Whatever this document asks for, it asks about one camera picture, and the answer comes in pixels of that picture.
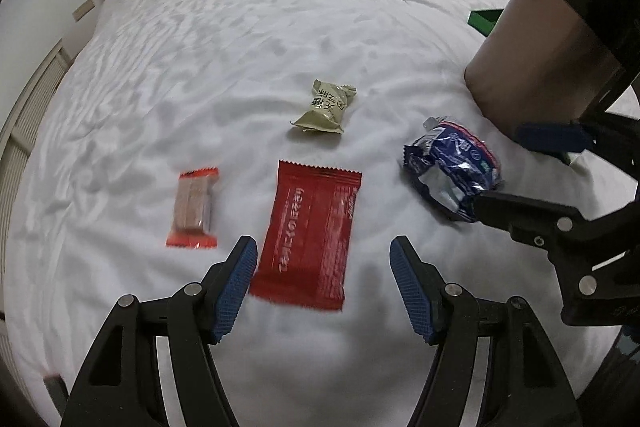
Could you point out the small olive green packet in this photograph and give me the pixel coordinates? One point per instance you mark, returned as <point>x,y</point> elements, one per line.
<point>325,109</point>

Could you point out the green shallow box tray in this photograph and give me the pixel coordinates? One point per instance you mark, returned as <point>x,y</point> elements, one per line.
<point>485,21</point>

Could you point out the dark red packet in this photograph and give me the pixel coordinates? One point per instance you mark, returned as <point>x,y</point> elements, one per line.
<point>310,237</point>

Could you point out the blue foil snack packet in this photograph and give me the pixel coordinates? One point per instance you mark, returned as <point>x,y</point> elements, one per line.
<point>455,157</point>

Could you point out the black and brown electric kettle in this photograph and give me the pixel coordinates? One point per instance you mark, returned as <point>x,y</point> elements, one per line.
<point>540,57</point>

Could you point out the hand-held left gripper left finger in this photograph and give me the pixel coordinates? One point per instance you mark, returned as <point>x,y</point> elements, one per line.
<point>235,292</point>

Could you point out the beige wall switch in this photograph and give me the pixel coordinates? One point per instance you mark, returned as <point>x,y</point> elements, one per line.
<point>83,9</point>

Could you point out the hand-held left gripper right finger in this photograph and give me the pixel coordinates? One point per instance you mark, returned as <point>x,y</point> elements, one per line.
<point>411,292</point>

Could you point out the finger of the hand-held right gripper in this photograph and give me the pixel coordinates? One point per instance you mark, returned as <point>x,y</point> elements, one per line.
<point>550,137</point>
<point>525,213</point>

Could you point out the small orange-ended bar packet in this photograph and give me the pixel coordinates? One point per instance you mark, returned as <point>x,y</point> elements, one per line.
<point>192,207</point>

